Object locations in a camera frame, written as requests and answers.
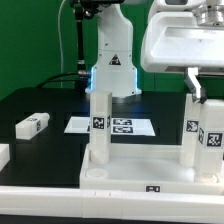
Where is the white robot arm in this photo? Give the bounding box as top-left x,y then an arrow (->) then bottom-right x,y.
70,0 -> 224,103

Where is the black camera stand pole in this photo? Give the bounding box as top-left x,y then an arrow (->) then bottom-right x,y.
69,0 -> 99,91

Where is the black cable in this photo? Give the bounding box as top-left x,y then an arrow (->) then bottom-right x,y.
35,71 -> 92,89

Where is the white front rail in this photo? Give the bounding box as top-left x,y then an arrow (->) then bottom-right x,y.
0,186 -> 224,224

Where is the white left side block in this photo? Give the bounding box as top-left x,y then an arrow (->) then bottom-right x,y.
0,144 -> 10,172

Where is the white desk tabletop tray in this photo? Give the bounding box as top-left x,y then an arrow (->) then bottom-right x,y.
80,143 -> 224,196

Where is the white sheet with markers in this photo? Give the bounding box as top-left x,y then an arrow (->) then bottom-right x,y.
64,117 -> 155,136

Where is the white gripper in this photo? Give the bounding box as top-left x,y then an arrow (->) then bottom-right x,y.
141,0 -> 224,104

